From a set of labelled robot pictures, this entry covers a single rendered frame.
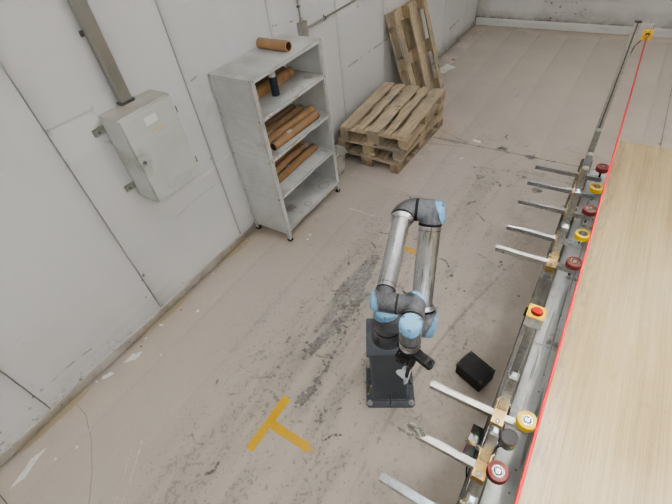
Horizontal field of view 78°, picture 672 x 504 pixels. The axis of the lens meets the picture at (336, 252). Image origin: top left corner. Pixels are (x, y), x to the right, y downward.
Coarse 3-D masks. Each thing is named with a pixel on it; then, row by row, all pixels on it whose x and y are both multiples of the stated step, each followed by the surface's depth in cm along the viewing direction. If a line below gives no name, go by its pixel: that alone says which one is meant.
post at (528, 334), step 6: (528, 330) 176; (534, 330) 174; (528, 336) 179; (522, 342) 183; (528, 342) 181; (522, 348) 186; (516, 354) 191; (522, 354) 189; (516, 360) 194; (522, 360) 191; (516, 366) 197; (516, 372) 200
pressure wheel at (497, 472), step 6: (492, 462) 160; (498, 462) 159; (486, 468) 160; (492, 468) 158; (498, 468) 158; (504, 468) 158; (486, 474) 160; (492, 474) 157; (498, 474) 157; (504, 474) 156; (492, 480) 156; (498, 480) 155; (504, 480) 155
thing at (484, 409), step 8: (432, 384) 192; (440, 384) 191; (440, 392) 190; (448, 392) 188; (456, 392) 188; (456, 400) 187; (464, 400) 185; (472, 400) 184; (472, 408) 184; (480, 408) 181; (488, 408) 181; (512, 424) 175
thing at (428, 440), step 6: (402, 426) 178; (420, 438) 173; (426, 438) 173; (432, 438) 173; (426, 444) 174; (432, 444) 171; (438, 444) 171; (444, 444) 171; (438, 450) 171; (444, 450) 169; (450, 450) 169; (456, 450) 168; (450, 456) 169; (456, 456) 167; (462, 456) 167; (468, 456) 166; (462, 462) 166; (468, 462) 165; (474, 462) 165
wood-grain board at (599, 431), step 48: (624, 144) 299; (624, 192) 262; (624, 240) 234; (624, 288) 211; (576, 336) 194; (624, 336) 192; (576, 384) 178; (624, 384) 176; (576, 432) 165; (624, 432) 163; (528, 480) 155; (576, 480) 153; (624, 480) 151
